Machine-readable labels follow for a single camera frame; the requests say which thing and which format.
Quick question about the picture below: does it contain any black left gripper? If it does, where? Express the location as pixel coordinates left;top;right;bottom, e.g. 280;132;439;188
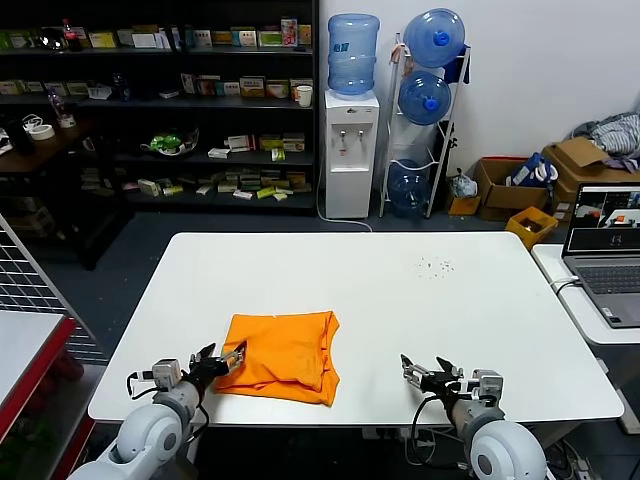
188;340;249;391

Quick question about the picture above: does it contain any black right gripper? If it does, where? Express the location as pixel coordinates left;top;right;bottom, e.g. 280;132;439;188
399;352;472;402

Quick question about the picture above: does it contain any orange t-shirt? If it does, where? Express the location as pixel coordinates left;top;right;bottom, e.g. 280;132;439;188
213;310;341;407

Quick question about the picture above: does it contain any pile of grey clothes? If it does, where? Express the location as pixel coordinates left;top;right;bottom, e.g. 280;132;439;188
570;113;640;171

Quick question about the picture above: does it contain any white work table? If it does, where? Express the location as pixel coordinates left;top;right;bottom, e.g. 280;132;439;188
87;230;625;469

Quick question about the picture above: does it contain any white power strip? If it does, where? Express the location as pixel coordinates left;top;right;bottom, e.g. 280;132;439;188
362;427;416;442

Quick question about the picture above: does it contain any white side table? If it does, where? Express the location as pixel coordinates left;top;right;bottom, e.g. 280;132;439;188
529;243;640;434

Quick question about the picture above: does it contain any yellow plastic bin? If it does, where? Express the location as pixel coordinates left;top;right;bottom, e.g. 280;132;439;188
504;206;559;251

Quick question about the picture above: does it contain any small cardboard box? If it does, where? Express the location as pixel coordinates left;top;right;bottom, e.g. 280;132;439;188
445;192;482;217

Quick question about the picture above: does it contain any grey open laptop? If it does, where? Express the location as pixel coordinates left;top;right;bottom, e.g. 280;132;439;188
560;183;640;329

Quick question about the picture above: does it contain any red cart with white top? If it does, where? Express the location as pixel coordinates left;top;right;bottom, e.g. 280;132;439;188
0;310;96;480

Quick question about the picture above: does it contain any open cardboard box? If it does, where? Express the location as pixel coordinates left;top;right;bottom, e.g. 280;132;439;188
473;157;550;222

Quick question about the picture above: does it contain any crumpled clear plastic bag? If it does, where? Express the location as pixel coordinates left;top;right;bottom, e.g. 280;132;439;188
448;168;480;199

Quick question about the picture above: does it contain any white water dispenser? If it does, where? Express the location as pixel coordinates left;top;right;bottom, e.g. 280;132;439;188
323;89;381;220

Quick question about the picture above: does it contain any glass bowl with green items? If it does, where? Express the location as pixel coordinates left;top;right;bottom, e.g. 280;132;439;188
139;127;201;159

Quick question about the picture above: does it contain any white metal jug rack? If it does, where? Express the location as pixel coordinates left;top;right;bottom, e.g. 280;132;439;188
379;32;472;220

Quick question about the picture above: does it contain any black slim stand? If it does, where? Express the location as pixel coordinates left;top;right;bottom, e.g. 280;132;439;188
433;122;460;211

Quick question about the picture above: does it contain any black shelving unit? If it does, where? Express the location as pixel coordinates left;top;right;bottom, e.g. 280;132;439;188
0;0;320;217

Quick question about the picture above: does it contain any large flapped cardboard box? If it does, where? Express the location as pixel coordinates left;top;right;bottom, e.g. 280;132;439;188
543;137;640;221

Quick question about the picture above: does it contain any brown wooden table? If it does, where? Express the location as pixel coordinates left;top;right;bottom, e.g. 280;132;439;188
0;119;96;271

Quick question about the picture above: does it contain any black cylindrical container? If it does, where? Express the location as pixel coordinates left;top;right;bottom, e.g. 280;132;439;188
3;119;37;156

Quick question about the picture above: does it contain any clear plastic bottle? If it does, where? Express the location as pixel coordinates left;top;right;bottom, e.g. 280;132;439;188
47;89;70;124

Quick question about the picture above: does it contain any dark blue hanging cloth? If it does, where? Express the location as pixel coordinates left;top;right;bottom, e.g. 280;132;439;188
443;45;472;86

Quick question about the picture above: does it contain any labelled blue water jug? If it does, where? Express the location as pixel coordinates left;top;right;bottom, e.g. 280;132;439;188
327;13;381;99

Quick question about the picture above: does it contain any cola bottle with red cap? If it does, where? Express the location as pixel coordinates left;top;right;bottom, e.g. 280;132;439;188
60;19;83;54

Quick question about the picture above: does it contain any shiny round bowl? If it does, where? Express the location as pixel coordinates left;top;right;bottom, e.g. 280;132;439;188
38;27;70;54

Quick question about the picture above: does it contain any black right camera cable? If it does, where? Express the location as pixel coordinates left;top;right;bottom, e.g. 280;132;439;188
405;394;474;471

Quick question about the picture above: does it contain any black camera cable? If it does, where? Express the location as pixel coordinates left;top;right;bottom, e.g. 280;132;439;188
126;370;211;444
405;394;474;471

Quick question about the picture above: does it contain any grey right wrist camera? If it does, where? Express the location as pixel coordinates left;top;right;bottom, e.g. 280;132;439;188
472;369;504;407

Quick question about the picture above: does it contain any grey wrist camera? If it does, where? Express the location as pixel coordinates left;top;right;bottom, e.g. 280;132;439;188
151;358;181;390
472;369;504;407

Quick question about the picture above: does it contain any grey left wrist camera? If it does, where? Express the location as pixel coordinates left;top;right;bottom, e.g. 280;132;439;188
151;358;181;390

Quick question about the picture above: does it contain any black left camera cable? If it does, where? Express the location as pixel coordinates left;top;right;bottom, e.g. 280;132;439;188
126;370;211;444

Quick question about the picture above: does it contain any white dispenser power cord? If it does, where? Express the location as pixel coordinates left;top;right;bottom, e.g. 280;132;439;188
316;164;375;234

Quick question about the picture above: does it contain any white wire grid panel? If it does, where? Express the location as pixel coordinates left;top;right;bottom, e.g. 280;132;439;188
0;212;96;346

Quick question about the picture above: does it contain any blue bag with white handles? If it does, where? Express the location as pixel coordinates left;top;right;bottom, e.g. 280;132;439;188
506;152;560;189

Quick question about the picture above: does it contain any beige hanging strap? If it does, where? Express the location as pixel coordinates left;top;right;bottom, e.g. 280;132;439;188
389;43;416;76

